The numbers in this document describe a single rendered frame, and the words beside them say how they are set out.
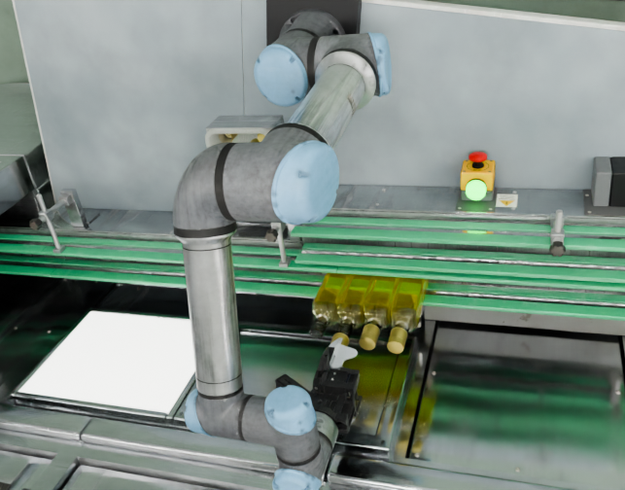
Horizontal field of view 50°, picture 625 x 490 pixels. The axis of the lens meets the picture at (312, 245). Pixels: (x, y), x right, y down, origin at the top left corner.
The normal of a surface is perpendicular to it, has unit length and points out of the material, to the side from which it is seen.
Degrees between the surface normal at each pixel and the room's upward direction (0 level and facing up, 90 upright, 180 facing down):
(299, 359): 90
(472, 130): 0
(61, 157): 0
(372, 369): 90
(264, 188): 18
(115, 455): 90
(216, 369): 28
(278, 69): 9
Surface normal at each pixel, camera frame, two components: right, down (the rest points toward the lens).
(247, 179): -0.35, 0.07
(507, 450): -0.13, -0.85
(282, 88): -0.43, 0.53
